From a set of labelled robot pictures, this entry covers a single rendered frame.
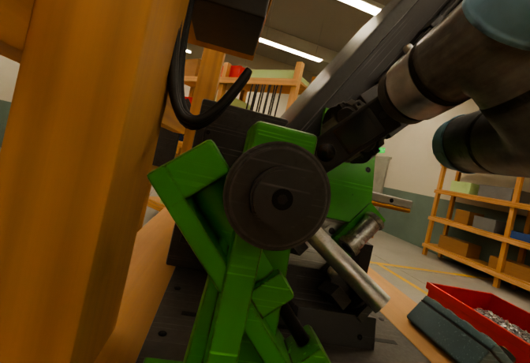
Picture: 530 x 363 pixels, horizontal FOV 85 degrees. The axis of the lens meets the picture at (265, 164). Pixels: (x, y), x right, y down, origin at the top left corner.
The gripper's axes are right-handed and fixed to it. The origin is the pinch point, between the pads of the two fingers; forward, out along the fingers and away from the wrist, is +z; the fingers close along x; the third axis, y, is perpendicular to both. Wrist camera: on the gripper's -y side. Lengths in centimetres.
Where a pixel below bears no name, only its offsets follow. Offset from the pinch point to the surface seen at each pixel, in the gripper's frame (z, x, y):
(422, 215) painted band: 586, -266, 414
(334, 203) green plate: 2.5, -8.8, -4.1
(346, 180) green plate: 2.5, -6.8, 0.5
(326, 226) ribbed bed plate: 4.2, -11.6, -7.3
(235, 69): 286, 150, 109
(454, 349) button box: -1.9, -37.5, -3.4
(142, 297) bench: 7.7, -2.9, -39.6
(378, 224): -1.0, -15.5, -1.2
